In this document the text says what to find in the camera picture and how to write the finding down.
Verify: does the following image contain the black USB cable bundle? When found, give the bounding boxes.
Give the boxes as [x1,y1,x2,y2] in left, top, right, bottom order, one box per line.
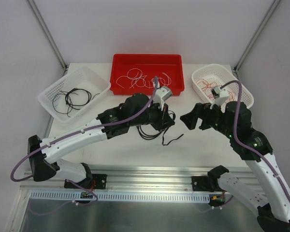
[136,110,184,146]

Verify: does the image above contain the red thin wire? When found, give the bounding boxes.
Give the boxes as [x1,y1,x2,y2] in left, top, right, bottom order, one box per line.
[197,77,236,102]

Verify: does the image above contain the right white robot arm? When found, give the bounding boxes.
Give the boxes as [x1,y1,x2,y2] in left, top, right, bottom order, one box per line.
[180,101,290,232]

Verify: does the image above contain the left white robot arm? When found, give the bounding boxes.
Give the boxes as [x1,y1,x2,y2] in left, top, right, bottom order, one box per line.
[28,89,175,189]

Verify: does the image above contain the white oval perforated basket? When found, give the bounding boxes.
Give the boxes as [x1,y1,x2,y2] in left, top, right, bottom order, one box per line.
[191,64,254,112]

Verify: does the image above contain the red plastic bin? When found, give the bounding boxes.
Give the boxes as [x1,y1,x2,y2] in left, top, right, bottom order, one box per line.
[110,54,185,96]

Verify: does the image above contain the translucent white rectangular basket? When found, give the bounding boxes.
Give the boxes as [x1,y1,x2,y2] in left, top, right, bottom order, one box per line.
[38,66,111,124]

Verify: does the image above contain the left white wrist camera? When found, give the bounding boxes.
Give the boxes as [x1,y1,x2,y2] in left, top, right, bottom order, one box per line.
[153,86,173,110]

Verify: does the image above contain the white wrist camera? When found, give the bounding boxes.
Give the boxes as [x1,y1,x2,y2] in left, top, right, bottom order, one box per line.
[153,86,173,110]
[210,86,229,109]

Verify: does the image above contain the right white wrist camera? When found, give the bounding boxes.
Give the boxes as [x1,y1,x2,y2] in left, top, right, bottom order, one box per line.
[210,86,229,109]

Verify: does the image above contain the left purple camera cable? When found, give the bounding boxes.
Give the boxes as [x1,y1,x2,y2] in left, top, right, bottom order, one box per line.
[9,76,160,182]

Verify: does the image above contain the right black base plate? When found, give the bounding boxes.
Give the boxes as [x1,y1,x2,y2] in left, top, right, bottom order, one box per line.
[191,176,211,191]

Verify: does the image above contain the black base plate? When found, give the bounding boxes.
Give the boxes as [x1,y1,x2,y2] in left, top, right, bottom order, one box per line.
[191,176,211,191]
[63,174,107,189]

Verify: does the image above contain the aluminium mounting rail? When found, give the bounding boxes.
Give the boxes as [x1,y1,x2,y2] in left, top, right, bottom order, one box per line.
[19,164,278,194]

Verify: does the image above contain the white slotted cable duct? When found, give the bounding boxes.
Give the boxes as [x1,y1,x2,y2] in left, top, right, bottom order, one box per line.
[30,190,210,203]

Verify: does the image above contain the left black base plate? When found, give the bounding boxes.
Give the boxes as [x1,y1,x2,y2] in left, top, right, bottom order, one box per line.
[63,174,107,189]

